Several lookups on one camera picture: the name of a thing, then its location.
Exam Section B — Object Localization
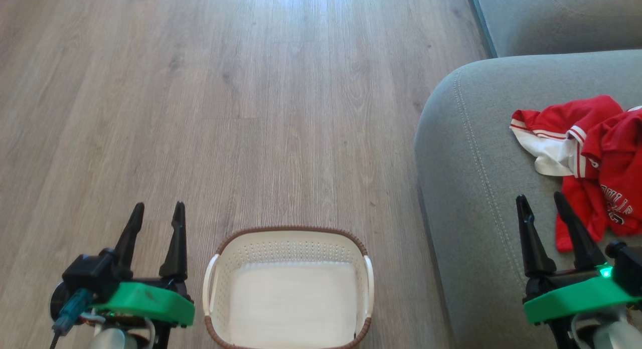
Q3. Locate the grey sofa seat cushion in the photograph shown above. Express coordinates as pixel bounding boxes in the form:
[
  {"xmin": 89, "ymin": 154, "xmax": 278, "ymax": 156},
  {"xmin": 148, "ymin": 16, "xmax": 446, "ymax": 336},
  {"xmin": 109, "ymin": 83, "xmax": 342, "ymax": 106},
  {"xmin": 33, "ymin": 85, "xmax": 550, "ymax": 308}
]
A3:
[{"xmin": 469, "ymin": 0, "xmax": 642, "ymax": 58}]

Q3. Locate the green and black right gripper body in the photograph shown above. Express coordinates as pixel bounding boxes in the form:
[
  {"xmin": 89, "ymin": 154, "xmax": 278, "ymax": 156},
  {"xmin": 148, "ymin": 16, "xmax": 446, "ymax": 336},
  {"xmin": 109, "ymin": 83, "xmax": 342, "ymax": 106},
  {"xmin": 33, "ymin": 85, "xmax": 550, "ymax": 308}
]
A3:
[{"xmin": 523, "ymin": 266, "xmax": 642, "ymax": 349}]

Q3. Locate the red and white jersey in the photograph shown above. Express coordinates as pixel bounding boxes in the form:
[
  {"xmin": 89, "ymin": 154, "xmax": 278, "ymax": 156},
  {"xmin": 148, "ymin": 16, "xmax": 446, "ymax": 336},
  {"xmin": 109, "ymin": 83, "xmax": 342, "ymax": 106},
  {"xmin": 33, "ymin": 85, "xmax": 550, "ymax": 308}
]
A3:
[{"xmin": 510, "ymin": 95, "xmax": 642, "ymax": 253}]

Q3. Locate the grey sofa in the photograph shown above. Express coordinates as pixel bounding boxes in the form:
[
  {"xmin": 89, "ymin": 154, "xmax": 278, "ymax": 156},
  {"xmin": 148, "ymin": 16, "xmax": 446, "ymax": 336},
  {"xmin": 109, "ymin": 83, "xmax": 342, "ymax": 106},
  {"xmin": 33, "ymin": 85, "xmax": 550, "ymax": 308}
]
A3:
[{"xmin": 414, "ymin": 49, "xmax": 642, "ymax": 349}]

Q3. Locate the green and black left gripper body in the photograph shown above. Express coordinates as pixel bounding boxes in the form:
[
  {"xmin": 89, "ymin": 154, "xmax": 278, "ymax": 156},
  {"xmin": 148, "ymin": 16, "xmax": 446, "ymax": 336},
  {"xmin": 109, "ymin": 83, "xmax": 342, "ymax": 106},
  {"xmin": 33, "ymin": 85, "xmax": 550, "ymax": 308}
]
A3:
[{"xmin": 93, "ymin": 278, "xmax": 196, "ymax": 349}]

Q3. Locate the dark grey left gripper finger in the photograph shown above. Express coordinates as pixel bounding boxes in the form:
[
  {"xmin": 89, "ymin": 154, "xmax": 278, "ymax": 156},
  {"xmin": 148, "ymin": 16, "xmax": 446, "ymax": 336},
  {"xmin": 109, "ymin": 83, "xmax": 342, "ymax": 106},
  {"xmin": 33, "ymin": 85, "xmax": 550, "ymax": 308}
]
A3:
[
  {"xmin": 159, "ymin": 201, "xmax": 189, "ymax": 282},
  {"xmin": 114, "ymin": 203, "xmax": 145, "ymax": 279}
]

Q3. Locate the black camera box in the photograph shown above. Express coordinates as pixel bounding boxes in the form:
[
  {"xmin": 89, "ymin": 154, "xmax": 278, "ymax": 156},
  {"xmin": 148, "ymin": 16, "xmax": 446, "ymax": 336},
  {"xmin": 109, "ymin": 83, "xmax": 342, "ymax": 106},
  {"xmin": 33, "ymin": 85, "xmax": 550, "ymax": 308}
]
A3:
[
  {"xmin": 62, "ymin": 248, "xmax": 121, "ymax": 302},
  {"xmin": 605, "ymin": 240, "xmax": 642, "ymax": 295}
]

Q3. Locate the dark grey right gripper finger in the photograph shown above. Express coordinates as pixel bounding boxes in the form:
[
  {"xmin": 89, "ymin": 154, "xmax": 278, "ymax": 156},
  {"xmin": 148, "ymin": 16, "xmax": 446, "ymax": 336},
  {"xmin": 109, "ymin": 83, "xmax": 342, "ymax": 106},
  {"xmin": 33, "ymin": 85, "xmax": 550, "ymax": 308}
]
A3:
[
  {"xmin": 516, "ymin": 194, "xmax": 557, "ymax": 279},
  {"xmin": 553, "ymin": 191, "xmax": 607, "ymax": 270}
]

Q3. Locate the white laundry basket brown rim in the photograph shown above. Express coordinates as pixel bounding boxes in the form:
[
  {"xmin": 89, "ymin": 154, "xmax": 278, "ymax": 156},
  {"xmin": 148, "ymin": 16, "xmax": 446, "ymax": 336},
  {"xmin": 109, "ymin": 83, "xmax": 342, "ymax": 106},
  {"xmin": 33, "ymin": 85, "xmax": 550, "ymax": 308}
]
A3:
[{"xmin": 202, "ymin": 226, "xmax": 375, "ymax": 349}]

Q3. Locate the blue cable connector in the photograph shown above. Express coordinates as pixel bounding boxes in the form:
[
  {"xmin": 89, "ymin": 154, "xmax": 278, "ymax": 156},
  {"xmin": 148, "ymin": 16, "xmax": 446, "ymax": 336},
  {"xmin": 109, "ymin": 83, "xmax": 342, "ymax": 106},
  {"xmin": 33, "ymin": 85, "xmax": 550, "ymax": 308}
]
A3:
[{"xmin": 53, "ymin": 289, "xmax": 95, "ymax": 335}]

